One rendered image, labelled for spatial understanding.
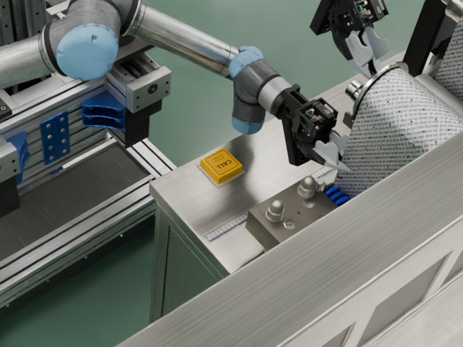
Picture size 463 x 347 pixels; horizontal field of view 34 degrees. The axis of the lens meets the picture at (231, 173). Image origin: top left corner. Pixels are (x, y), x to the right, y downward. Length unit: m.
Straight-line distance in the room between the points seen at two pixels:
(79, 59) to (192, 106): 1.63
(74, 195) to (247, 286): 1.93
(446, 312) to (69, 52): 0.92
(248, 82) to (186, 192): 0.28
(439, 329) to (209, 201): 0.84
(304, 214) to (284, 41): 2.08
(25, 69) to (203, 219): 0.49
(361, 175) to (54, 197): 1.31
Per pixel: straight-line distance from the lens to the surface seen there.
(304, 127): 1.56
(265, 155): 1.80
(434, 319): 0.97
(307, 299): 0.68
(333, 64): 3.49
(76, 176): 2.63
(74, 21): 1.59
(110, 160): 2.67
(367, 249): 0.72
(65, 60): 1.58
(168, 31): 1.72
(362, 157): 1.50
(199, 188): 1.71
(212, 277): 1.67
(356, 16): 1.43
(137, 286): 2.61
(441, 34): 1.78
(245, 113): 1.70
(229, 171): 1.72
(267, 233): 1.50
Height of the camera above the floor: 2.22
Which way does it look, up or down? 49 degrees down
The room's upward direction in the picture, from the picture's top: 10 degrees clockwise
